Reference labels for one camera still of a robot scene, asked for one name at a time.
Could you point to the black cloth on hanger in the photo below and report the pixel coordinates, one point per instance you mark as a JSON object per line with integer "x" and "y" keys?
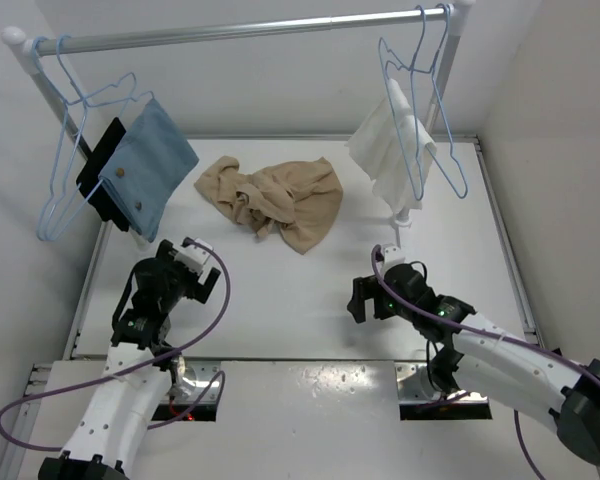
{"x": 88, "y": 177}

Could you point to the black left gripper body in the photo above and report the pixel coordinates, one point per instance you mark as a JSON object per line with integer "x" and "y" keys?
{"x": 182, "y": 280}

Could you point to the beige t shirt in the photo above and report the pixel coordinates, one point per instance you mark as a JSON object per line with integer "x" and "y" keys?
{"x": 299, "y": 198}

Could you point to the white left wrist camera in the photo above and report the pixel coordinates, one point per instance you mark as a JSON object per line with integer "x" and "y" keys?
{"x": 194, "y": 254}

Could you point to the metal base plate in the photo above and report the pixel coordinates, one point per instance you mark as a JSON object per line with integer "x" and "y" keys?
{"x": 419, "y": 400}
{"x": 196, "y": 397}

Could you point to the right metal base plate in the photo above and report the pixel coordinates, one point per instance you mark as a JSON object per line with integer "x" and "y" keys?
{"x": 419, "y": 400}

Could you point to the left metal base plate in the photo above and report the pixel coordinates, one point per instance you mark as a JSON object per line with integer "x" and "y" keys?
{"x": 196, "y": 397}

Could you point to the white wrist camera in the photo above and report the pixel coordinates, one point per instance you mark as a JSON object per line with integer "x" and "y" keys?
{"x": 390, "y": 255}
{"x": 194, "y": 254}

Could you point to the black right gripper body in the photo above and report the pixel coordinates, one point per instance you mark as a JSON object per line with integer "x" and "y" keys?
{"x": 384, "y": 305}

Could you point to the blue hanger with white cloth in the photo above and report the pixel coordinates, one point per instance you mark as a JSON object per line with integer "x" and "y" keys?
{"x": 408, "y": 128}

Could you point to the metal clothes rack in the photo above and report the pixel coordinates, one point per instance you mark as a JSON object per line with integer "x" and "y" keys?
{"x": 28, "y": 53}

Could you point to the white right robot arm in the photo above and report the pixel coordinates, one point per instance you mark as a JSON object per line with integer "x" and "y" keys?
{"x": 477, "y": 356}

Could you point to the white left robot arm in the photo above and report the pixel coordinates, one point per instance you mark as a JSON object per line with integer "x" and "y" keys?
{"x": 141, "y": 366}

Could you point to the empty light blue hanger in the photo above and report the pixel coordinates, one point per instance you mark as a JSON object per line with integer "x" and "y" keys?
{"x": 62, "y": 150}

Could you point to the blue hanger with denim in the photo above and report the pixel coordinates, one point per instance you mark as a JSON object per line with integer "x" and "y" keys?
{"x": 87, "y": 150}

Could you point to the light blue wire hanger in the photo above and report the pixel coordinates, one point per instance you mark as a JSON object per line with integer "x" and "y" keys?
{"x": 455, "y": 17}

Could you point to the white cloth on hanger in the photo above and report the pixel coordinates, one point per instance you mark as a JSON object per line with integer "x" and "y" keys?
{"x": 374, "y": 148}

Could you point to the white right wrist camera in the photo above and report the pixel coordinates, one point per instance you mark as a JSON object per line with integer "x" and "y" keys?
{"x": 390, "y": 255}

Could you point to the blue denim cloth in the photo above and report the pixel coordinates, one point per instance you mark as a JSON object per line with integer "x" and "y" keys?
{"x": 149, "y": 163}

